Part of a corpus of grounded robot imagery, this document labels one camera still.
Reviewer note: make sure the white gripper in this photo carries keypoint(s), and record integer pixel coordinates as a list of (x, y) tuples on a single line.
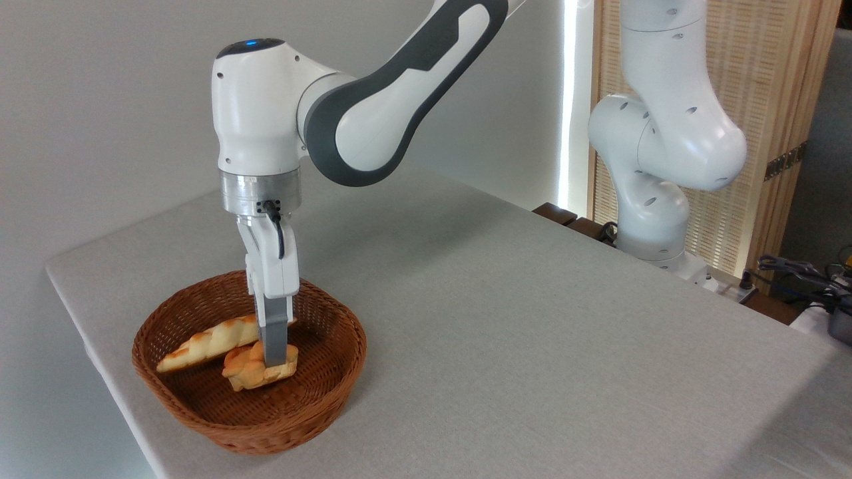
[(269, 273)]

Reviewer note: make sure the round orange bread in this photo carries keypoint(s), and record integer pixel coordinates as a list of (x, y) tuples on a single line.
[(249, 372)]

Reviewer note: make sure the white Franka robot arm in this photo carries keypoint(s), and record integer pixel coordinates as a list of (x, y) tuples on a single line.
[(259, 113)]

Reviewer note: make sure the long braided bread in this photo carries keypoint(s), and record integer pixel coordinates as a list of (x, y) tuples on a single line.
[(200, 346)]

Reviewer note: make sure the brown wicker basket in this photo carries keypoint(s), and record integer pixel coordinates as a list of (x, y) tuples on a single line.
[(313, 399)]

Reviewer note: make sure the metal screen hinge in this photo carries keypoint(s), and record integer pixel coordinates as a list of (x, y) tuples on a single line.
[(785, 161)]

